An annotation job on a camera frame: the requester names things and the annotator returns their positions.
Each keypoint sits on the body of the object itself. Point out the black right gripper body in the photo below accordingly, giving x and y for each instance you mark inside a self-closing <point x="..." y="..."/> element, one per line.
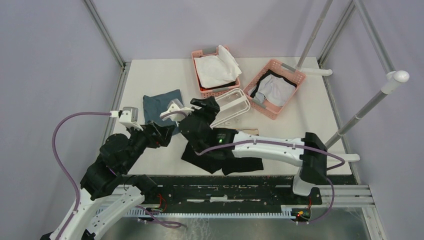
<point x="200" y="114"/>

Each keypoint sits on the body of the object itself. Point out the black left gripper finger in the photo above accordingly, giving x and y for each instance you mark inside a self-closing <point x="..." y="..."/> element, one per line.
<point x="160" y="140"/>
<point x="166" y="131"/>

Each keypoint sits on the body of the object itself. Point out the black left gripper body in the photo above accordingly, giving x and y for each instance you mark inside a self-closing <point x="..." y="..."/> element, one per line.
<point x="141" y="139"/>

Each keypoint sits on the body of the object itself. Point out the white clip hanger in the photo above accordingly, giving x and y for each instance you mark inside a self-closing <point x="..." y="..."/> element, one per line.
<point x="232" y="104"/>

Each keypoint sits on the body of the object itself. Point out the black underwear beige waistband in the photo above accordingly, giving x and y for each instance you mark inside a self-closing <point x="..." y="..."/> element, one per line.
<point x="225" y="162"/>

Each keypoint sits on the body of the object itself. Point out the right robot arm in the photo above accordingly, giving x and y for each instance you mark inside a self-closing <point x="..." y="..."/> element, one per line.
<point x="307" y="153"/>

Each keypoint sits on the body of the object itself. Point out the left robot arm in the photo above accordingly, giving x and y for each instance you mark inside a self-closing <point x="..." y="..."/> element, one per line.
<point x="105" y="195"/>

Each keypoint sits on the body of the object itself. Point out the light grey underwear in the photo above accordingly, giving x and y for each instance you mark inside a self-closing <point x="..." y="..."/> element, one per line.
<point x="273" y="88"/>

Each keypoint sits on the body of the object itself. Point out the pink basket with underwear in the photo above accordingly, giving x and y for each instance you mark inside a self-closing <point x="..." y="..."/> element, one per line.
<point x="280" y="68"/>

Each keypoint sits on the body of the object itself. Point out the folded blue-grey cloth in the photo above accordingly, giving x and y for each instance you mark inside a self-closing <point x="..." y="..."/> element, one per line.
<point x="153" y="106"/>

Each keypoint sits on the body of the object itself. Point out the pink basket with white cloth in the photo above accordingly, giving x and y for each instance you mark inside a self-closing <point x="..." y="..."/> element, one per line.
<point x="217" y="90"/>

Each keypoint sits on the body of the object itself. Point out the white crumpled cloth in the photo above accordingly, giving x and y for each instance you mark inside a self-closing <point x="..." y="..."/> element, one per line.
<point x="216" y="69"/>

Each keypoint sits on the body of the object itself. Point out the metal drying rack stand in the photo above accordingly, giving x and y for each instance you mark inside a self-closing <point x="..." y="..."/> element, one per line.
<point x="394" y="78"/>

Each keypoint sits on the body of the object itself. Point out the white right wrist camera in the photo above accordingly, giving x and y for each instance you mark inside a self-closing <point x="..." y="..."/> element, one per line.
<point x="176" y="111"/>

